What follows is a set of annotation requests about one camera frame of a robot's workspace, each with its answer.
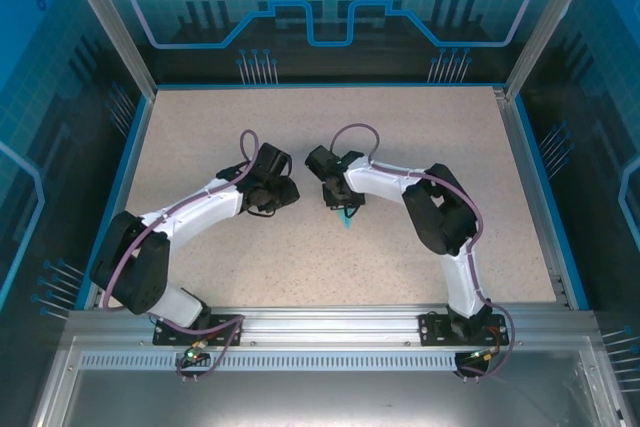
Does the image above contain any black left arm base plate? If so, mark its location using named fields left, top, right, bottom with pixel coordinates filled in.
left=153, top=313, right=245, bottom=347

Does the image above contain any aluminium frame post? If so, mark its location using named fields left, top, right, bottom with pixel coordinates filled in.
left=55, top=0, right=159, bottom=99
left=502, top=0, right=590, bottom=101

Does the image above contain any aluminium side rail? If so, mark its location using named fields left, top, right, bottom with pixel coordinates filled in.
left=492, top=86, right=574, bottom=308

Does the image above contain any slotted aluminium cable duct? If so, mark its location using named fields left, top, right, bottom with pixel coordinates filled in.
left=79, top=352, right=584, bottom=373

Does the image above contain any grey metal sheet panel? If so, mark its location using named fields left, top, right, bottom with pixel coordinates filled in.
left=29, top=336, right=632, bottom=427

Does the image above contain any blue table edge trim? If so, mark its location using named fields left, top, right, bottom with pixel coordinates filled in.
left=513, top=94, right=591, bottom=311
left=74, top=94, right=154, bottom=311

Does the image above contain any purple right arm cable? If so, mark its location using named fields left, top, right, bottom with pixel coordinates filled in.
left=331, top=122, right=518, bottom=383

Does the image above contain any aluminium frame rail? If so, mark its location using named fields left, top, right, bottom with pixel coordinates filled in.
left=64, top=302, right=601, bottom=348

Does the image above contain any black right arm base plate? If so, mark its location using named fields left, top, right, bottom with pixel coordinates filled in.
left=418, top=311, right=507, bottom=347

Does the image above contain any small connector with green light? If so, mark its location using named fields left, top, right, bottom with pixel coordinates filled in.
left=467, top=345, right=502, bottom=363
left=180, top=339, right=209, bottom=364

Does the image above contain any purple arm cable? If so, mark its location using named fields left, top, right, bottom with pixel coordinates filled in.
left=331, top=122, right=518, bottom=383
left=102, top=129, right=261, bottom=383

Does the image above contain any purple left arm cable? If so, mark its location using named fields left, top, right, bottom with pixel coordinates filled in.
left=102, top=129, right=261, bottom=383

